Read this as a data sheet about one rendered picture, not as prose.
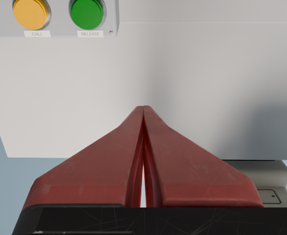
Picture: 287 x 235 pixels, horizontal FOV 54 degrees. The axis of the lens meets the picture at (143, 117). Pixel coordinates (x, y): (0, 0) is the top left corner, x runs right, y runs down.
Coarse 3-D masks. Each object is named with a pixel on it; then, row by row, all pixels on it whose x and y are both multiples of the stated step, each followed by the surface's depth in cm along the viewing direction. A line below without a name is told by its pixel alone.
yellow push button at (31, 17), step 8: (16, 0) 34; (24, 0) 34; (32, 0) 34; (40, 0) 35; (16, 8) 34; (24, 8) 34; (32, 8) 34; (40, 8) 34; (16, 16) 35; (24, 16) 35; (32, 16) 35; (40, 16) 35; (24, 24) 35; (32, 24) 35; (40, 24) 35
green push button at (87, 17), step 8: (80, 0) 34; (88, 0) 34; (96, 0) 34; (72, 8) 34; (80, 8) 34; (88, 8) 34; (96, 8) 34; (72, 16) 35; (80, 16) 35; (88, 16) 35; (96, 16) 35; (80, 24) 36; (88, 24) 36; (96, 24) 36
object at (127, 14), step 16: (128, 0) 44; (144, 0) 44; (160, 0) 45; (176, 0) 45; (192, 0) 45; (208, 0) 45; (224, 0) 45; (240, 0) 45; (256, 0) 45; (272, 0) 45; (128, 16) 46; (144, 16) 46; (160, 16) 46; (176, 16) 46; (192, 16) 46; (208, 16) 46; (224, 16) 46; (240, 16) 46; (256, 16) 46; (272, 16) 46
